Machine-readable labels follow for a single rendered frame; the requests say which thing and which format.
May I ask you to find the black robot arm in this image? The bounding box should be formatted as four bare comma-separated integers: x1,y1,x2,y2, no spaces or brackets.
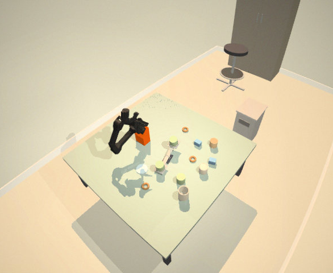
109,108,146,155

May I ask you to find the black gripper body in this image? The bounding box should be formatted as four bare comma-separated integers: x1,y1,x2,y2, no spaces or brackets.
128,118,141,129

